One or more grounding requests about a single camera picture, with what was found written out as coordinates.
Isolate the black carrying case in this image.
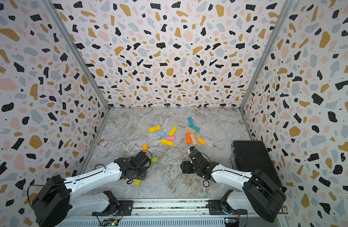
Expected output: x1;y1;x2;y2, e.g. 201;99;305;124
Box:
231;141;282;187

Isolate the small printed card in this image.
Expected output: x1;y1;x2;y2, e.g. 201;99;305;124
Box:
96;139;112;149

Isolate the orange block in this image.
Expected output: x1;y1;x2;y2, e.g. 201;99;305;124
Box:
185;133;191;144

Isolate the light blue block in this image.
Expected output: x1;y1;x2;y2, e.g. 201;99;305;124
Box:
157;131;166;137

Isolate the yellow upright long block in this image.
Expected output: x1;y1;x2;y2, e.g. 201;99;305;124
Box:
168;126;177;137

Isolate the natural wood long block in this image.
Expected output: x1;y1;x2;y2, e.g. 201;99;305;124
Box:
190;134;198;146

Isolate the pink block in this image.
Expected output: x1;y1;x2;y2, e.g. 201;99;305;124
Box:
166;136;175;141

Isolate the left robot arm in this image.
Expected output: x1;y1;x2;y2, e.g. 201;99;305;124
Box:
28;150;153;227

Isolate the natural wood upper block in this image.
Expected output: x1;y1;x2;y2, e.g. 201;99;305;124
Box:
184;126;197;134

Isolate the amber flat block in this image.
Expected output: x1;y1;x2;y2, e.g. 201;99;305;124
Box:
197;138;206;146

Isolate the teal long block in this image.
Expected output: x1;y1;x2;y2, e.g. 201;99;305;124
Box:
188;117;194;127

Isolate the aluminium front rail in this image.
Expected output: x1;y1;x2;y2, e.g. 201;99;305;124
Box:
58;198;292;227

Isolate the lime green block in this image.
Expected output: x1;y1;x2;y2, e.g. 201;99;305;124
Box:
151;157;158;163

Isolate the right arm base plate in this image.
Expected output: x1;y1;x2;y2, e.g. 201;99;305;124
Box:
206;200;240;215

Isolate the orange-yellow long block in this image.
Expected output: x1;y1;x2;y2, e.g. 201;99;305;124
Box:
142;144;148;152

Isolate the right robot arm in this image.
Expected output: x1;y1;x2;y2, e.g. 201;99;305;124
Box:
180;146;286;223

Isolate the teal small block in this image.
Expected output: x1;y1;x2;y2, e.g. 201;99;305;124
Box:
191;126;200;131

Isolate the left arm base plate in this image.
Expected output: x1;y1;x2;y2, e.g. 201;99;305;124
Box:
92;200;134;217

